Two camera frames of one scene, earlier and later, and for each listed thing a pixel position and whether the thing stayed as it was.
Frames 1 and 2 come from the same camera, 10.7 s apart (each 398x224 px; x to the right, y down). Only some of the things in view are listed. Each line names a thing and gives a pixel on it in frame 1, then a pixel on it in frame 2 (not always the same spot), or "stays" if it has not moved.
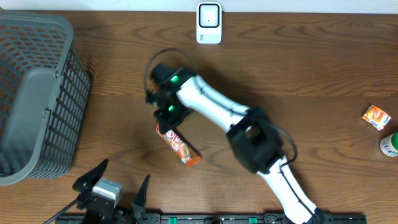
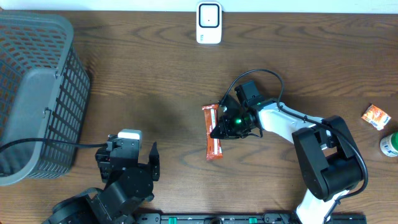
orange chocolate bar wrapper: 186,154 → 214,147
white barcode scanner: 209,22 stays
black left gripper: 86,183 → 106,167
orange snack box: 377,117 stays
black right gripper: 165,121 → 225,131
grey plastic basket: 43,89 stays
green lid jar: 388,145 stays
